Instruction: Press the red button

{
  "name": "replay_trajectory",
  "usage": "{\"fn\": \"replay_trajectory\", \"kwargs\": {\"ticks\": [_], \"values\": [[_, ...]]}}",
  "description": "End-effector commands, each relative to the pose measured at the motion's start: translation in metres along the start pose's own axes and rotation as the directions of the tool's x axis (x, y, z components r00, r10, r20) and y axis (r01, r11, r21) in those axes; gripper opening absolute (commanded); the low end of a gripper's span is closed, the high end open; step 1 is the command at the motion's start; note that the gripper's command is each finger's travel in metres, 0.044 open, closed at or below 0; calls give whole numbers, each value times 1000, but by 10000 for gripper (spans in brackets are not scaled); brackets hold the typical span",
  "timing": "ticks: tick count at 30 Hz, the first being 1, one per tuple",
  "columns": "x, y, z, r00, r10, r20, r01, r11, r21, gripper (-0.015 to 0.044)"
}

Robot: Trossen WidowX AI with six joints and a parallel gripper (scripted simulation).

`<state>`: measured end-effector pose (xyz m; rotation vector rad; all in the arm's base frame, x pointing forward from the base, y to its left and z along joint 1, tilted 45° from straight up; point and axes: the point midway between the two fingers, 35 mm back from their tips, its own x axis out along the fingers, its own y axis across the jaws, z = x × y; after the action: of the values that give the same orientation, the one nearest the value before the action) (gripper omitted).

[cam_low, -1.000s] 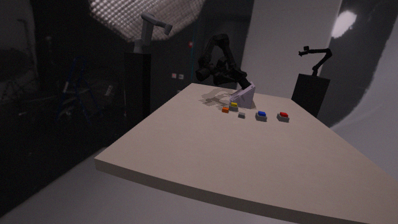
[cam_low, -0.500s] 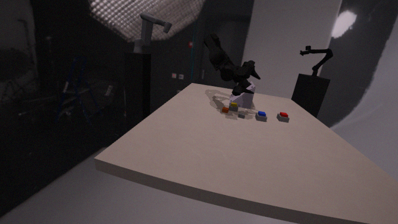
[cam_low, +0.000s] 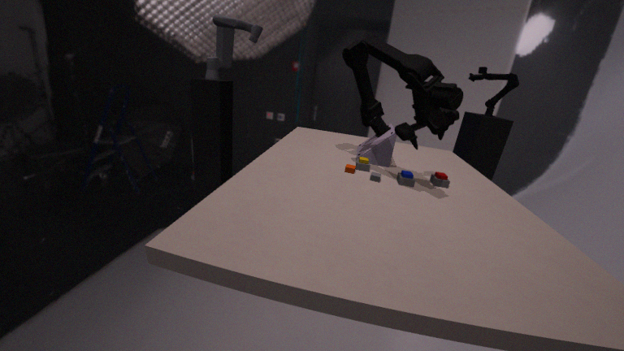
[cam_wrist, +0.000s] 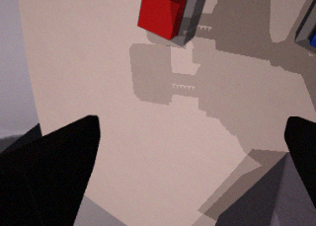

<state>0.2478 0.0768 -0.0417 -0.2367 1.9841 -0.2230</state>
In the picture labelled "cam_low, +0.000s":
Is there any yellow button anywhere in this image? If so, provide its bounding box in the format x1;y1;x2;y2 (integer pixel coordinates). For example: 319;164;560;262
356;157;371;172

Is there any red button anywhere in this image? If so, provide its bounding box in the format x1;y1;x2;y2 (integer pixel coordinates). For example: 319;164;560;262
430;172;450;188

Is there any small orange block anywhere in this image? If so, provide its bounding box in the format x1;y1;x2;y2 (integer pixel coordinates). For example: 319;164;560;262
344;164;356;174

